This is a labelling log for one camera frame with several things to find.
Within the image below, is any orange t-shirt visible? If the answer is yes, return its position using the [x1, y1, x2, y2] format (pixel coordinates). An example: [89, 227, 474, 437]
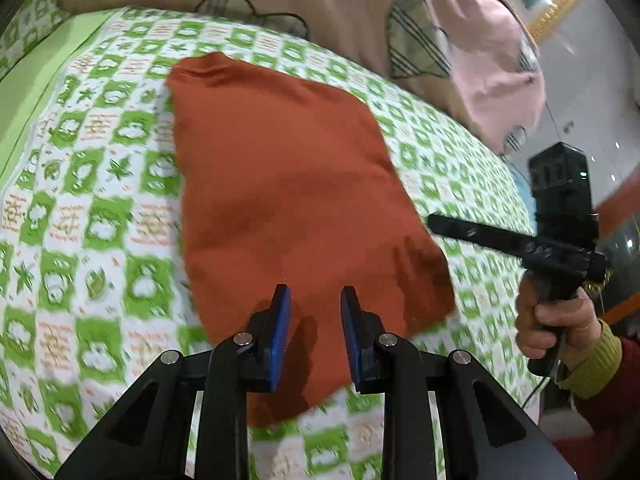
[165, 51, 457, 431]

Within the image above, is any gold framed wall painting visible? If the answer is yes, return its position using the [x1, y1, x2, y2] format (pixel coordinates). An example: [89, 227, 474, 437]
[501, 0, 599, 47]

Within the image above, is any black cable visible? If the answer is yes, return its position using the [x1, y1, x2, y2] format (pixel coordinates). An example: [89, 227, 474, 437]
[520, 360, 565, 412]

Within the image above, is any green printed bedsheet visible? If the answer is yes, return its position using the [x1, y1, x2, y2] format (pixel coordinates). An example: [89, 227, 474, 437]
[0, 5, 546, 480]

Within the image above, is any person's right forearm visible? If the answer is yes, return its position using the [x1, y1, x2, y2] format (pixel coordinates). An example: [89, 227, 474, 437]
[555, 319, 640, 463]

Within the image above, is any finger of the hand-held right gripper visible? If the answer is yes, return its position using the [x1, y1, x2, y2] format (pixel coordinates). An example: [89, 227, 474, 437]
[427, 212, 540, 262]

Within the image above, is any person's right hand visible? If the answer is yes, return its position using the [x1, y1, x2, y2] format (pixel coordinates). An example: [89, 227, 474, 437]
[515, 275, 609, 372]

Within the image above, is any green printed pillow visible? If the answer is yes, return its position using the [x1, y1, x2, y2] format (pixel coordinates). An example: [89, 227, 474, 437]
[0, 0, 70, 82]

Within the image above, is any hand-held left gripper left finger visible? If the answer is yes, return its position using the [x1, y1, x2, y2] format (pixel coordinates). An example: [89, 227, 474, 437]
[54, 284, 293, 480]

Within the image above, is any pink duvet with plaid hearts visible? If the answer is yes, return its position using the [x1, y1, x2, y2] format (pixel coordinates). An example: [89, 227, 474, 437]
[47, 0, 547, 159]

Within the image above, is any plain light green sheet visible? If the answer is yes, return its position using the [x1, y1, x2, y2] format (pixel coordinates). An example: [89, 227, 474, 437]
[0, 10, 114, 182]

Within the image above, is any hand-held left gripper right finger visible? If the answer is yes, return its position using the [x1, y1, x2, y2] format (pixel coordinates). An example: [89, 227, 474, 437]
[340, 285, 581, 480]

